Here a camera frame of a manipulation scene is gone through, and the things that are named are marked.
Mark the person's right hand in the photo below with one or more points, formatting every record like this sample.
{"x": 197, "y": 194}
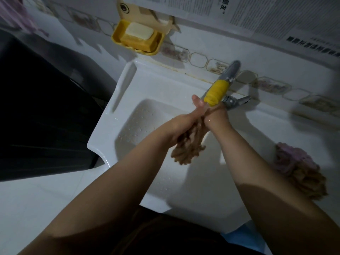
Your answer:
{"x": 217, "y": 117}

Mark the person's left hand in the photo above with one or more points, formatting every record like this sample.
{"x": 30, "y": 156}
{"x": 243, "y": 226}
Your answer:
{"x": 183, "y": 123}

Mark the person's left fingers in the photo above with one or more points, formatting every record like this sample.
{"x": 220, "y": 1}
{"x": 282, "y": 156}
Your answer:
{"x": 198, "y": 101}

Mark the brown wet cloth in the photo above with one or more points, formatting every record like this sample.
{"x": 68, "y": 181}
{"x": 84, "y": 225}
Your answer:
{"x": 189, "y": 148}

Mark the person's left forearm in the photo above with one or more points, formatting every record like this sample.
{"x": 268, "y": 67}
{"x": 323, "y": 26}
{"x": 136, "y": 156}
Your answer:
{"x": 111, "y": 188}

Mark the person's right forearm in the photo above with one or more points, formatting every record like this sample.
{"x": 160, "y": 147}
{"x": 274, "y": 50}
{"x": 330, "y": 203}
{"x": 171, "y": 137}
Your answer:
{"x": 271, "y": 199}

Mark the grey faucet with yellow wrap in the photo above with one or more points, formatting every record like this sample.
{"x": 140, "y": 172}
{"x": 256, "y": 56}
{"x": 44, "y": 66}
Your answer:
{"x": 218, "y": 88}

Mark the white ceramic sink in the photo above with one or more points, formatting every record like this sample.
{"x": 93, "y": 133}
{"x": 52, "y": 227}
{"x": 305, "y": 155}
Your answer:
{"x": 164, "y": 84}

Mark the yellow soap dish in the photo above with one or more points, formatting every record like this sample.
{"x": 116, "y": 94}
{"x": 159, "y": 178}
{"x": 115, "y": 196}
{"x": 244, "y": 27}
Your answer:
{"x": 132, "y": 43}

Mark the white soap bar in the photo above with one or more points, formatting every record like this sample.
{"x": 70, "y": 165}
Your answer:
{"x": 139, "y": 31}

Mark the pink and brown cloth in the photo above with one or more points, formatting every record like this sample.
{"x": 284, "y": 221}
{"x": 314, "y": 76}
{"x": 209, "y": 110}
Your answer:
{"x": 300, "y": 169}

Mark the person's dark clothing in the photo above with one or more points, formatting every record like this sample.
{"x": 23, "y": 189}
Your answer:
{"x": 172, "y": 236}

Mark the blue plastic object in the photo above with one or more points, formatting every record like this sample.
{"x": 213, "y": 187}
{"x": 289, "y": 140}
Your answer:
{"x": 244, "y": 237}

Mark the black appliance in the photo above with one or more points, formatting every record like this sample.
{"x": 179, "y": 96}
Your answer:
{"x": 39, "y": 111}

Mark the pink towel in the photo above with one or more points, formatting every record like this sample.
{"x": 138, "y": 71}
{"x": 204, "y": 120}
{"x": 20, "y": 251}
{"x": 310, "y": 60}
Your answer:
{"x": 16, "y": 13}

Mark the newspaper sheet on wall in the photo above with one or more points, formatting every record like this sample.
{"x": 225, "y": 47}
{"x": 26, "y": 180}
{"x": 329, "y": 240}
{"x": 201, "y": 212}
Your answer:
{"x": 265, "y": 13}

